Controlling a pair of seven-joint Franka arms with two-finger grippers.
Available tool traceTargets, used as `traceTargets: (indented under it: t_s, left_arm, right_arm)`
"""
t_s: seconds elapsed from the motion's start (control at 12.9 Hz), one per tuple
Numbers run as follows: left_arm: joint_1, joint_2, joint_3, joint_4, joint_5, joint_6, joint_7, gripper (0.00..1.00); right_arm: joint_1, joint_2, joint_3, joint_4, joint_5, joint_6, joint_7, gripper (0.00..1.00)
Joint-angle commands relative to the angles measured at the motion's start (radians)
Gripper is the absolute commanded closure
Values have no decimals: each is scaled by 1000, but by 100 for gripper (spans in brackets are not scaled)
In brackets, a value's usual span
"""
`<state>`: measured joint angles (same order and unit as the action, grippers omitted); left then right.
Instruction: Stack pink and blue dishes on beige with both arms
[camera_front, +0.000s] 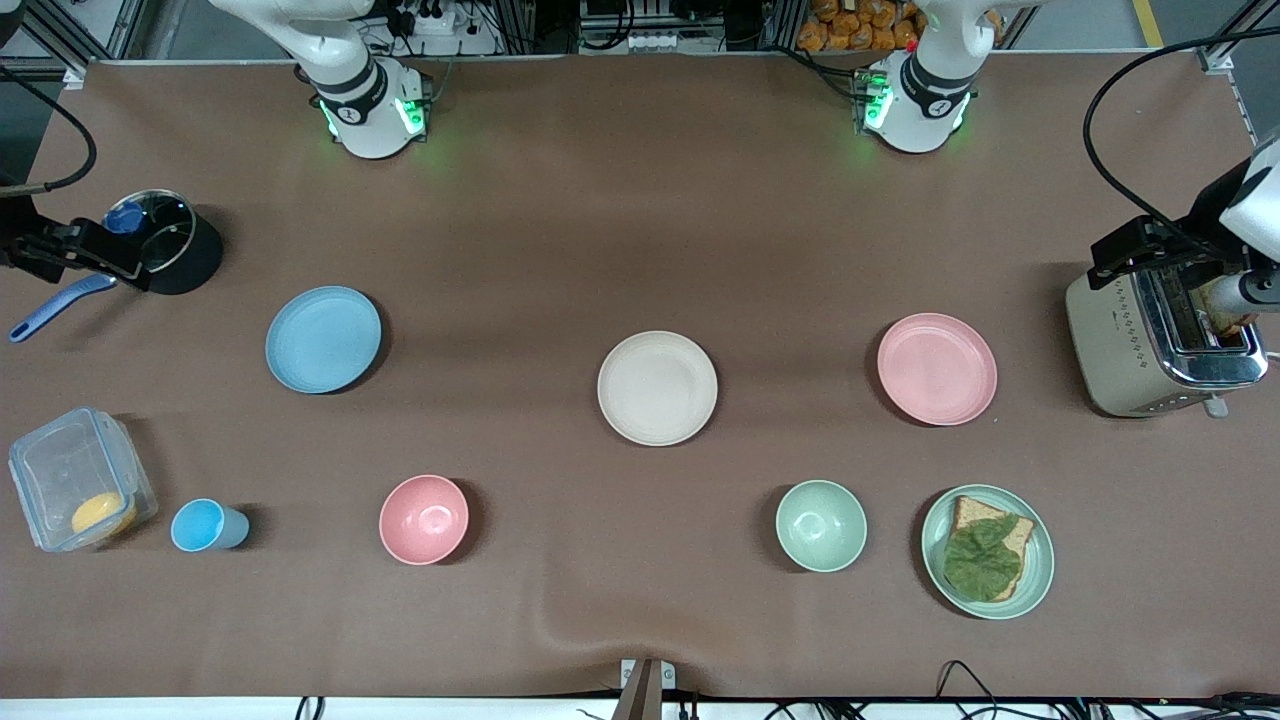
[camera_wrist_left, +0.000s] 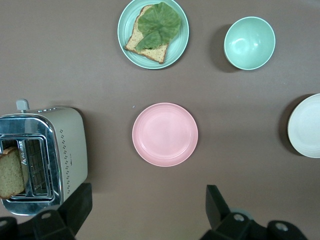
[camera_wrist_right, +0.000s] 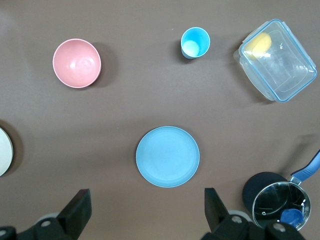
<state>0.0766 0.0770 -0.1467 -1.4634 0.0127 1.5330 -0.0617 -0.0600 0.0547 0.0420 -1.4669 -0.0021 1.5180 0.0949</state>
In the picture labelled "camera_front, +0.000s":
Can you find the green bowl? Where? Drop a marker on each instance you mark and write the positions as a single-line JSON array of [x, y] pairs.
[[821, 526]]

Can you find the silver beige toaster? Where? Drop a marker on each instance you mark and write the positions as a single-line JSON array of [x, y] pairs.
[[1110, 345]]

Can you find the green plate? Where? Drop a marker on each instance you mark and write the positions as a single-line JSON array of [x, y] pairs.
[[1038, 575]]

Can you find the green lettuce leaf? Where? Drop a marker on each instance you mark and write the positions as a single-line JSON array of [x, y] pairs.
[[982, 565]]

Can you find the blue cup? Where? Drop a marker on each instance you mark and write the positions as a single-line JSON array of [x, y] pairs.
[[200, 525]]

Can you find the orange food piece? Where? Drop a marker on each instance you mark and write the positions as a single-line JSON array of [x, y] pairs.
[[102, 515]]

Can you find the white power strip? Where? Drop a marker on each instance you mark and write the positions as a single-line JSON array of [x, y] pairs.
[[425, 18]]

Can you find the beige plate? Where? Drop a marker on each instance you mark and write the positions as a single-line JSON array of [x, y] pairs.
[[657, 388]]

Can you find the blue plate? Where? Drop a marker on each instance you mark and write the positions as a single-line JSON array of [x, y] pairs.
[[323, 340]]

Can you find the dark toast slice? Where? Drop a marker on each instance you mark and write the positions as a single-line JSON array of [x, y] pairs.
[[1228, 315]]

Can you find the pink plate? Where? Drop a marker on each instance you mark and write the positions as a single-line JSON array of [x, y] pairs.
[[937, 369]]

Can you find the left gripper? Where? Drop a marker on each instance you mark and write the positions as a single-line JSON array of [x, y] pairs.
[[1206, 232]]

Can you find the bread slice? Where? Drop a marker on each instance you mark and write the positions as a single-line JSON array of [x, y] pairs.
[[968, 512]]

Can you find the brown table cover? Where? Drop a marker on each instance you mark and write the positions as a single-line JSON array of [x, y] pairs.
[[640, 230]]

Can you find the metal camera bracket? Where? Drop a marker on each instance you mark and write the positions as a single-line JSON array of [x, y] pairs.
[[642, 690]]

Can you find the pink bowl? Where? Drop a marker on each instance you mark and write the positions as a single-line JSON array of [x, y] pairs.
[[424, 520]]

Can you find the orange snack bag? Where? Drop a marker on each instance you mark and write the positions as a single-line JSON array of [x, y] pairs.
[[860, 25]]

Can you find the clear plastic container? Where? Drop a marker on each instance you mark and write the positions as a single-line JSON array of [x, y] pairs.
[[60, 470]]

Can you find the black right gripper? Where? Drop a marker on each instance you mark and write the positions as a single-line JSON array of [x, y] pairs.
[[20, 243]]

